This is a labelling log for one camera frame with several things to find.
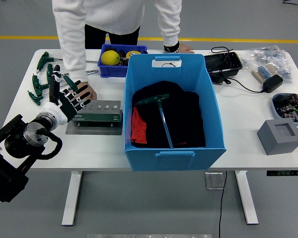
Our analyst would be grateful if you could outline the large green T-handle hex key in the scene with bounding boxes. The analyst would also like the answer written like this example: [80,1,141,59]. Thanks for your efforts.
[135,93,174,149]

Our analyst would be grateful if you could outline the small blue parts bin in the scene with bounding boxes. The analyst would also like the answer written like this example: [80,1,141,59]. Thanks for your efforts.
[97,44,149,78]

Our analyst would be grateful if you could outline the electronic circuit boards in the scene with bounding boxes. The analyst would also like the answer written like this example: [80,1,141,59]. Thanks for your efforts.
[274,93,298,122]

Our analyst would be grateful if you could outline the black cloth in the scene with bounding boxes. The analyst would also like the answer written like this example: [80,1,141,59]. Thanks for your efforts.
[131,80,206,149]

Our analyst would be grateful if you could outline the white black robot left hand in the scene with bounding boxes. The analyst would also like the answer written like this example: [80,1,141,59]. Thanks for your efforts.
[43,64,92,124]

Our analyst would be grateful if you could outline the black plastic tray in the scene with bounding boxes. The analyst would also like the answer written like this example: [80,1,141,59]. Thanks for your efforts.
[204,52,243,84]

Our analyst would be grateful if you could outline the yellow floor tape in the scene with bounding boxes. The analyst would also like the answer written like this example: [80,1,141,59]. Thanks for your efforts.
[0,36,298,44]

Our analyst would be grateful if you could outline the person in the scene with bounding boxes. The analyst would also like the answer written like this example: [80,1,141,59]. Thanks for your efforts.
[51,0,195,101]

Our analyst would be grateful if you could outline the white table leg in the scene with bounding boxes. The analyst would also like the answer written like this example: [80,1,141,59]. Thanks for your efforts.
[234,170,259,225]
[61,171,82,227]

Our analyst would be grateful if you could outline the black power cable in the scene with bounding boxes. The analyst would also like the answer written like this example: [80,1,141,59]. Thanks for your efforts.
[210,46,265,94]

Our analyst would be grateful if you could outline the black wristband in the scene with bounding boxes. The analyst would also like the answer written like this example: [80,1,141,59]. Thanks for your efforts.
[163,41,180,53]

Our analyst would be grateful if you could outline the black table control panel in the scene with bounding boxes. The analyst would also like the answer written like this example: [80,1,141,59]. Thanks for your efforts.
[266,170,298,177]

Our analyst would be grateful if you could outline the large blue plastic box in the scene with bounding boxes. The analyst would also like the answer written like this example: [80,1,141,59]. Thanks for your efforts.
[123,54,226,172]

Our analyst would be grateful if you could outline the grey metal base plate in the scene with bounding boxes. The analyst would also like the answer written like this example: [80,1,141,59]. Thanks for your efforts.
[65,120,123,136]

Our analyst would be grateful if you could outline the grey cube block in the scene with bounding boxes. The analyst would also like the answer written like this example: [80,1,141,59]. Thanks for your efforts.
[257,118,298,156]

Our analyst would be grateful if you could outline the person's right hand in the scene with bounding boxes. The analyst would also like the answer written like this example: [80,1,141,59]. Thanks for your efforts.
[75,81,97,101]

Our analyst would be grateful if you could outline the green metal hex key holder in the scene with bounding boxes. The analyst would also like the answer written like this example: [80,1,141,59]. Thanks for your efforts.
[71,100,124,122]

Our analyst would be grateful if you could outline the yellow lemon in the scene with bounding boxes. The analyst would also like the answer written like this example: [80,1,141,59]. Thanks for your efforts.
[101,50,121,66]

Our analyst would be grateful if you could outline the black power adapter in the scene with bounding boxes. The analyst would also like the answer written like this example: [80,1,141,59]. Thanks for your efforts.
[262,74,284,94]

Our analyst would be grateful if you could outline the tan resistor strip bundle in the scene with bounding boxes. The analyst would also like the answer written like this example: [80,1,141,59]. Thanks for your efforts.
[251,63,280,82]

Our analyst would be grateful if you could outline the metal floor plate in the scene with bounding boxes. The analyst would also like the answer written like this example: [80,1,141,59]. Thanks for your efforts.
[205,172,226,190]

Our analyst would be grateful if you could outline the clear bags of blue parts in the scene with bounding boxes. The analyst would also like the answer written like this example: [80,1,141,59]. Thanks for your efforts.
[240,45,294,84]

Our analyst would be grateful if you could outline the person's left hand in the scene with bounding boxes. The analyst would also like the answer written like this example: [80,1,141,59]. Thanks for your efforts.
[175,44,195,55]

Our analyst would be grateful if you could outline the red cloth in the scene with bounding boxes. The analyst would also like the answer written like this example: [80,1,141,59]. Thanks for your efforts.
[130,106,148,145]

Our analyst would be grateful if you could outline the yellow tape measure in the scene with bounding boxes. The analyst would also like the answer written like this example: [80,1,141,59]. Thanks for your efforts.
[125,50,142,60]

